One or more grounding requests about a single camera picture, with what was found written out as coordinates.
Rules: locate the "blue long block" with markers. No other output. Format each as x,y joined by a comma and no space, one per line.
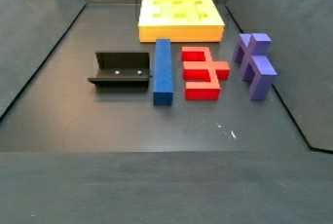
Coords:
163,74

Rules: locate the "yellow board with slots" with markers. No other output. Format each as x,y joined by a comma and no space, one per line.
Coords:
181,21

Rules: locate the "black angle bracket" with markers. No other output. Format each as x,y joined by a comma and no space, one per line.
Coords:
123,68

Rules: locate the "red cross-shaped block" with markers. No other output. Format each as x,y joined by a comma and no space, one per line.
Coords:
203,73

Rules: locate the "purple cross-shaped block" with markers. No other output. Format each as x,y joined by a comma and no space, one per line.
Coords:
256,69

